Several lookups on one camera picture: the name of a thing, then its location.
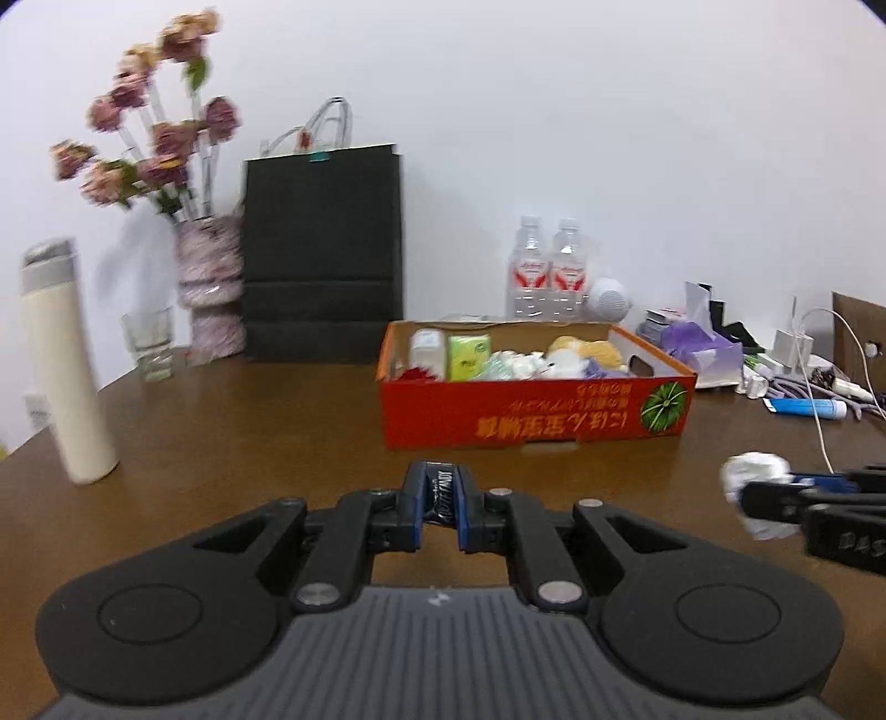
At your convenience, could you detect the left clear water bottle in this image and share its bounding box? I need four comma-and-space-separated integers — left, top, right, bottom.
506, 216, 550, 320

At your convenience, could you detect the clear cotton swab box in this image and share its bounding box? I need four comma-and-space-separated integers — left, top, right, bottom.
409, 328, 447, 381

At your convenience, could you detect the dried pink flower bouquet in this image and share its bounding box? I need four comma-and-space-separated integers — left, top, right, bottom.
49, 8, 242, 224

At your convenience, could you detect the white small bottle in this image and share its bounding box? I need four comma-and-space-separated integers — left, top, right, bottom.
736, 364, 769, 400

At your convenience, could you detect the pink white textured vase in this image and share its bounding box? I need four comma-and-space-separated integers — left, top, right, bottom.
176, 214, 246, 364

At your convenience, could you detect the red orange cardboard box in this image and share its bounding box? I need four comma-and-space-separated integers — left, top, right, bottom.
375, 321, 697, 449

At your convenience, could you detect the clear water bottle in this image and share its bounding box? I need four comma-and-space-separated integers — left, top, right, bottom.
506, 216, 550, 320
548, 219, 587, 321

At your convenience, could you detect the purple mesh drawstring pouch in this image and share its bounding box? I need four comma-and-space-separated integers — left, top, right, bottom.
584, 358, 629, 379

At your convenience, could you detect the white paper ball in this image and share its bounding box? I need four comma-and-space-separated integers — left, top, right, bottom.
719, 451, 802, 543

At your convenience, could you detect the blue white tube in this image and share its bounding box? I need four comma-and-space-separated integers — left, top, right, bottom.
763, 398, 848, 420

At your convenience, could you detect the red fabric flower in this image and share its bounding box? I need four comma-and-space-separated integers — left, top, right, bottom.
396, 368, 437, 383

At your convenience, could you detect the cream thermos bottle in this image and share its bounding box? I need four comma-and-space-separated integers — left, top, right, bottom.
19, 239, 119, 486

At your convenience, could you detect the white charging cable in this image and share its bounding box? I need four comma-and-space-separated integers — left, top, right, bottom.
792, 306, 886, 474

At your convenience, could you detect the black paper shopping bag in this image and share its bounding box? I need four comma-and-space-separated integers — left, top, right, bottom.
240, 96, 404, 364

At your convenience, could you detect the right clear water bottle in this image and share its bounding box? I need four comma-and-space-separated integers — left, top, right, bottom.
548, 219, 587, 321

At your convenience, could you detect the yellow white plush toy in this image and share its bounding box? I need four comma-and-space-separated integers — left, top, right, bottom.
547, 336, 625, 371

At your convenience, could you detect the purple tissue pack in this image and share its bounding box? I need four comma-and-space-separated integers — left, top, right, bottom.
637, 282, 743, 390

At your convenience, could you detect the clear drinking glass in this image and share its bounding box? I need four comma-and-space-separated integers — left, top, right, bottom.
122, 307, 173, 383

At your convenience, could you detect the green yellow tissue packet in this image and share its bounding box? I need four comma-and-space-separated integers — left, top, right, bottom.
447, 335, 491, 383

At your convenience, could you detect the small black packet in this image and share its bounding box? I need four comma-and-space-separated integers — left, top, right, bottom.
420, 462, 462, 529

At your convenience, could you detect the white charger plug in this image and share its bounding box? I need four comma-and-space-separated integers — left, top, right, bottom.
769, 299, 814, 375

